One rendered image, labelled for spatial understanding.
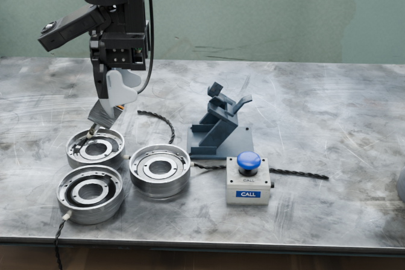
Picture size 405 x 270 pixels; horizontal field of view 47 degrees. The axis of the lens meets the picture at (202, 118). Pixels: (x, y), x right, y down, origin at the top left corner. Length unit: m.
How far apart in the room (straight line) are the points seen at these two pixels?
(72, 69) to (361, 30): 1.67
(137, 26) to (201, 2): 1.68
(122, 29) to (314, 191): 0.42
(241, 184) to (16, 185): 0.39
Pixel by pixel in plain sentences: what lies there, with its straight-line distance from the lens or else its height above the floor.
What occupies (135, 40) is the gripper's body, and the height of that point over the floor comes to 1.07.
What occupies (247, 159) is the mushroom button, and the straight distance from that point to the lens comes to 0.76.
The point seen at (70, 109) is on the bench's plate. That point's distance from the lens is 1.05.
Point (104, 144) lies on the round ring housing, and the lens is 0.88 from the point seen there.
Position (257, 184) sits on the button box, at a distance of 0.76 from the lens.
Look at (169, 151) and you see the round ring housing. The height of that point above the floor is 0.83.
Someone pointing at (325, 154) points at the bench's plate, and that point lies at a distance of 0.92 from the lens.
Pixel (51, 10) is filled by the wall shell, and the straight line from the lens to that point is 2.53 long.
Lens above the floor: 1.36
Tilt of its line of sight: 34 degrees down
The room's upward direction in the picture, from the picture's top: straight up
